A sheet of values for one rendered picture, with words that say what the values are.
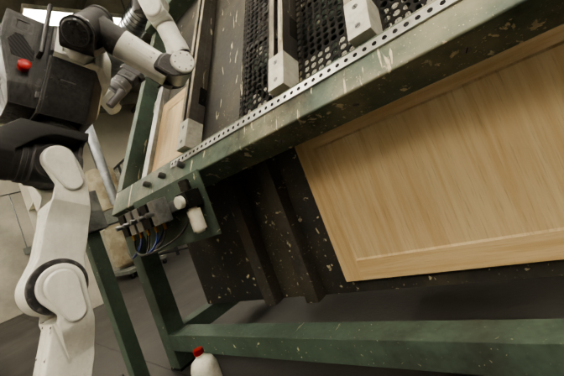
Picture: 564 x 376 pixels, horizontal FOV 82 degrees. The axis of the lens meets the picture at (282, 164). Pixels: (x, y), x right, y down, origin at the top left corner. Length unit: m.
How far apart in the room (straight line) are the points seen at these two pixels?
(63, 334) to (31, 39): 0.84
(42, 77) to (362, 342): 1.19
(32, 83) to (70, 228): 0.43
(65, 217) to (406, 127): 1.01
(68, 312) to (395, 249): 0.93
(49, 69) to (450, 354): 1.31
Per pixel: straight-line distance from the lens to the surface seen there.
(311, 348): 1.17
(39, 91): 1.20
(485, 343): 0.92
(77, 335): 1.10
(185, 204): 1.15
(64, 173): 1.12
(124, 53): 1.16
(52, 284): 1.05
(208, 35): 1.68
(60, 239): 1.12
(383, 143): 1.03
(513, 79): 0.97
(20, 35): 1.28
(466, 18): 0.76
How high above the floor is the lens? 0.67
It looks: 3 degrees up
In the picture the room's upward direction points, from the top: 21 degrees counter-clockwise
